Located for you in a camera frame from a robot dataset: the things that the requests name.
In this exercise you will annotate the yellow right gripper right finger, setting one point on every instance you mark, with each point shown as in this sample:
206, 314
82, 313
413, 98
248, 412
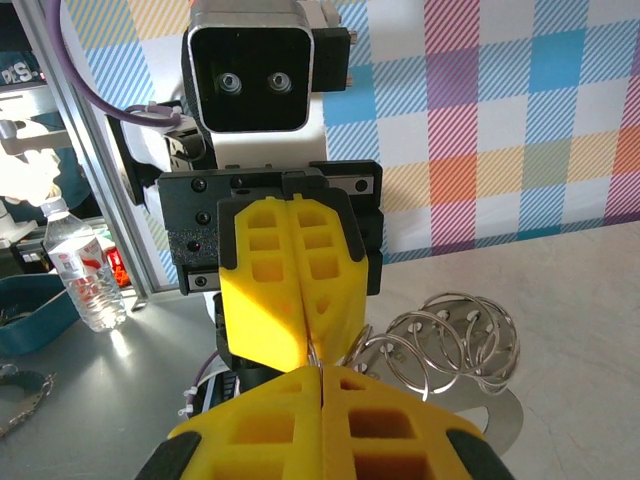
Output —
390, 440

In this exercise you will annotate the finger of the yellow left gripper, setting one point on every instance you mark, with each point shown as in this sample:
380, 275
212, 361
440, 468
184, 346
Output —
260, 310
335, 280

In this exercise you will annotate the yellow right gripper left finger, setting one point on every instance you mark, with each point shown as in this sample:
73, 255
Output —
260, 440

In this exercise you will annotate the steel key holder with rings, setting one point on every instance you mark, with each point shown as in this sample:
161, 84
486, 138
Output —
507, 420

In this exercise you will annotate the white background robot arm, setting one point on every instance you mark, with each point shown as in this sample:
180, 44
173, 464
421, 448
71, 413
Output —
25, 170

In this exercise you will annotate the red orange object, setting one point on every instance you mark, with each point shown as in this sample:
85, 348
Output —
120, 270

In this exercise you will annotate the clear plastic water bottle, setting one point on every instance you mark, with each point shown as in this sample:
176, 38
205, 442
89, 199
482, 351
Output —
90, 290

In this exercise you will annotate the blue plastic tray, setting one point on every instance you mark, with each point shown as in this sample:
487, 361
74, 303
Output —
35, 335

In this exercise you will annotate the person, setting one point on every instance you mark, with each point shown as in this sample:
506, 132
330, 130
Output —
20, 75

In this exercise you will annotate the black monitor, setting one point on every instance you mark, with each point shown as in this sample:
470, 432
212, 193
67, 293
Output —
10, 20

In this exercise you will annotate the aluminium frame post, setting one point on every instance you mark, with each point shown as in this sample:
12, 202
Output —
147, 255

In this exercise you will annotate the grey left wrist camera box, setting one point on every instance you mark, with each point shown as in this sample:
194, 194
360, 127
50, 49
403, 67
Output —
250, 65

